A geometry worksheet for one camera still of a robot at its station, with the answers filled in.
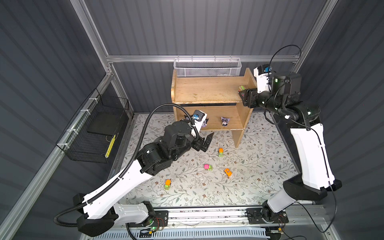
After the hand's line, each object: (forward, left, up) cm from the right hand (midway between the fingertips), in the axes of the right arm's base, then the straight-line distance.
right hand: (248, 92), depth 61 cm
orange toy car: (-15, +3, -48) cm, 50 cm away
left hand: (-12, +19, -8) cm, 23 cm away
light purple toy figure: (+4, +6, -23) cm, 24 cm away
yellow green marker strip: (-17, +62, -19) cm, 67 cm away
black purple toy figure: (+4, +17, -24) cm, 30 cm away
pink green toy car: (-12, +15, -46) cm, 50 cm away
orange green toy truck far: (-1, +6, -47) cm, 47 cm away
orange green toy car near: (-21, +38, -45) cm, 63 cm away
